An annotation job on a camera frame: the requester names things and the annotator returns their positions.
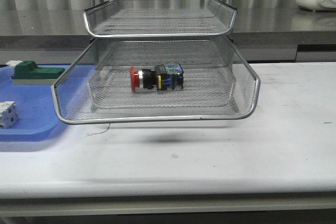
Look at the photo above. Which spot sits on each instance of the white terminal block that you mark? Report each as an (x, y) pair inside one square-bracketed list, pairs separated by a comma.
[(9, 114)]

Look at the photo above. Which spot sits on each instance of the silver mesh top tray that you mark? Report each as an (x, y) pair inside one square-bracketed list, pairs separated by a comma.
[(157, 16)]

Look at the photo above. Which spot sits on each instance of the green electrical module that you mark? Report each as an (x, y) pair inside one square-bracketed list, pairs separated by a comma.
[(29, 73)]

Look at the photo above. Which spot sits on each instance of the red emergency stop button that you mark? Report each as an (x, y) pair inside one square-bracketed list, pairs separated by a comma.
[(164, 77)]

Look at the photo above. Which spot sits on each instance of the blue plastic tray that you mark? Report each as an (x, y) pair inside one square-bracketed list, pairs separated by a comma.
[(37, 118)]

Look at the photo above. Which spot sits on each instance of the grey back counter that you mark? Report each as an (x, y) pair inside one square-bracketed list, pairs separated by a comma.
[(261, 35)]

